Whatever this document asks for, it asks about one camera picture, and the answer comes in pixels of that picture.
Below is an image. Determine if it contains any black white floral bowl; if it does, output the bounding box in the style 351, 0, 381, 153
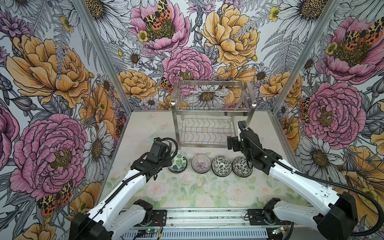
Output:
212, 156, 232, 177

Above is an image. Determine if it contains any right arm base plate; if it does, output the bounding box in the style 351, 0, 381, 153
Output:
243, 209, 290, 226

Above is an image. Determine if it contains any steel two-tier dish rack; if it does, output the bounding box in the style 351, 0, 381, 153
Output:
171, 81, 257, 148

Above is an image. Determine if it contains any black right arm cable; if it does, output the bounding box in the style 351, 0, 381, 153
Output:
238, 120, 384, 237

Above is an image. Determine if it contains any purple striped bowl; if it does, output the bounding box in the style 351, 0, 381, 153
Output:
191, 154, 212, 174

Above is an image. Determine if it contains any green leaf pattern bowl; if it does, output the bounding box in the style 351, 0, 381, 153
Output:
168, 153, 188, 174

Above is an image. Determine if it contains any aluminium left corner post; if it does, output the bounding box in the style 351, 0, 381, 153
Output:
74, 1, 133, 117

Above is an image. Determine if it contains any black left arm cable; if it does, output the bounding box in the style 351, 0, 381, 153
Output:
71, 137, 179, 240

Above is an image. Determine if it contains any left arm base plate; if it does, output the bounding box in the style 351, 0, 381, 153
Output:
139, 210, 168, 227

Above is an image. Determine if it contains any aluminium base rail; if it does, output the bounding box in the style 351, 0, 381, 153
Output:
119, 206, 289, 229

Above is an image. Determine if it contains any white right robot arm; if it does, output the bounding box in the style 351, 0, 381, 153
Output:
227, 134, 358, 240

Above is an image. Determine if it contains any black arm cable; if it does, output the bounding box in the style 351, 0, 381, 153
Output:
238, 120, 384, 237
71, 137, 179, 240

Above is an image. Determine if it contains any aluminium corner post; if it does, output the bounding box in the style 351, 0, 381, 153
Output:
272, 0, 342, 114
74, 1, 133, 117

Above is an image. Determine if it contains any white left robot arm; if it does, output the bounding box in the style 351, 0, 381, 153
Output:
69, 138, 179, 240

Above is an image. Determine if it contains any aluminium right corner post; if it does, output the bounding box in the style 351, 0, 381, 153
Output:
272, 0, 342, 114

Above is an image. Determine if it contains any white vented cable duct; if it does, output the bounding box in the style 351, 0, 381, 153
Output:
118, 228, 269, 240

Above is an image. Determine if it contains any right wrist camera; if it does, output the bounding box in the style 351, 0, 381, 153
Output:
238, 121, 248, 133

